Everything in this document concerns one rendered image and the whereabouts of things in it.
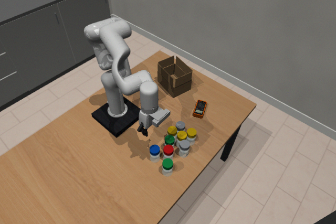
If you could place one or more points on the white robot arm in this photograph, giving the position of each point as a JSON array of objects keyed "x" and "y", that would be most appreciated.
[{"x": 107, "y": 40}]

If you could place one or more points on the brown cardboard box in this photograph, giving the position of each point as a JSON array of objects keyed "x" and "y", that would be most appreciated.
[{"x": 176, "y": 78}]

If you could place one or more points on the white bottle with blue cap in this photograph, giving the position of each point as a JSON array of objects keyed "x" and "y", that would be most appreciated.
[{"x": 154, "y": 153}]

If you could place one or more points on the grey-capped bottle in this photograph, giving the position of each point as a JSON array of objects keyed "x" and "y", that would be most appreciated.
[
  {"x": 184, "y": 148},
  {"x": 180, "y": 126}
]

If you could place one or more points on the orange digital multimeter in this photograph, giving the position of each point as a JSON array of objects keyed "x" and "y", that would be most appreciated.
[{"x": 199, "y": 109}]

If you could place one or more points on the yellow-capped bottle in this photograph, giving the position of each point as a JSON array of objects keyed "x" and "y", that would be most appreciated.
[
  {"x": 181, "y": 135},
  {"x": 191, "y": 135},
  {"x": 172, "y": 131}
]

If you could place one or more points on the red bottle cap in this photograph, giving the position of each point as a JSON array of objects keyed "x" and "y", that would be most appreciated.
[{"x": 168, "y": 152}]

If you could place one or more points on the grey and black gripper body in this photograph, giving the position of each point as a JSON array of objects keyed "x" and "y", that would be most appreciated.
[{"x": 146, "y": 119}]

